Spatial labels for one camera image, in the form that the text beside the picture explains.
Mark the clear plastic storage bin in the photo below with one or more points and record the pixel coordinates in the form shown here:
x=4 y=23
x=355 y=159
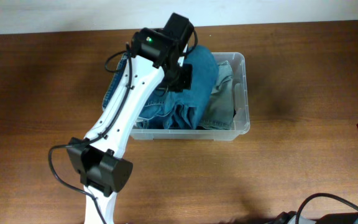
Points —
x=241 y=120

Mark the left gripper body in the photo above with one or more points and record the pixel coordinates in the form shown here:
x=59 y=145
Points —
x=184 y=78

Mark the dark blue jeans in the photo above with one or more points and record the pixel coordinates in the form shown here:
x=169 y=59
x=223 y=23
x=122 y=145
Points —
x=182 y=110

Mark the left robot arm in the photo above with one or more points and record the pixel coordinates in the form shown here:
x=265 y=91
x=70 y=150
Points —
x=154 y=62

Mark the light blue jeans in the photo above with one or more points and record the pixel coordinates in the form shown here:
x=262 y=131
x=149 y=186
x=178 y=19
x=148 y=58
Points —
x=219 y=112

